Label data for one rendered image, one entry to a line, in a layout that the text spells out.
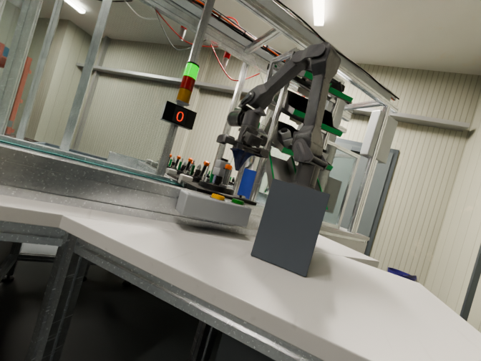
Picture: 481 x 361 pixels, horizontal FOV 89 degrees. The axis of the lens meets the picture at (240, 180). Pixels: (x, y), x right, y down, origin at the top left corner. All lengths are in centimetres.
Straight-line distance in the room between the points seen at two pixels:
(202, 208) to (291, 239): 25
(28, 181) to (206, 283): 47
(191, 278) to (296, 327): 18
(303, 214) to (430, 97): 441
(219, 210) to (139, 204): 21
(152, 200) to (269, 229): 33
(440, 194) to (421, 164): 50
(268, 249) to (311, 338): 26
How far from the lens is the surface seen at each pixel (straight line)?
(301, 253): 61
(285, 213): 61
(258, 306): 41
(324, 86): 74
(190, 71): 104
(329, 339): 41
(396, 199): 446
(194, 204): 67
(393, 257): 451
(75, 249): 64
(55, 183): 70
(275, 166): 115
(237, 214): 73
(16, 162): 72
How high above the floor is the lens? 103
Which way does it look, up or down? level
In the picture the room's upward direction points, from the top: 16 degrees clockwise
